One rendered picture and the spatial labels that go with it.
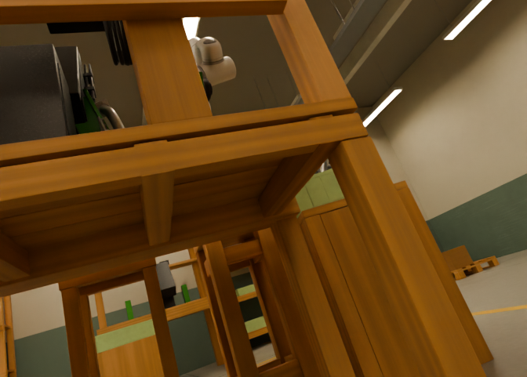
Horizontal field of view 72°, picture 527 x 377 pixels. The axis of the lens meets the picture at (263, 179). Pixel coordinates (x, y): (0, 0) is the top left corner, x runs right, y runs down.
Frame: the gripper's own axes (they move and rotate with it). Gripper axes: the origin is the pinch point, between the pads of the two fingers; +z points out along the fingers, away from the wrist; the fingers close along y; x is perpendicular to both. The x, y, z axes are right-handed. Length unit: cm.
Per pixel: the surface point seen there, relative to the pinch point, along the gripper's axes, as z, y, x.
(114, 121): 17.1, -2.2, 11.3
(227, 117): 0, -1, 52
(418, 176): -651, -450, -357
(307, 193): -52, -65, 6
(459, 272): -373, -401, -95
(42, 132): 35.8, 4.6, 29.0
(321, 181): -60, -61, 8
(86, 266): 42, -42, 12
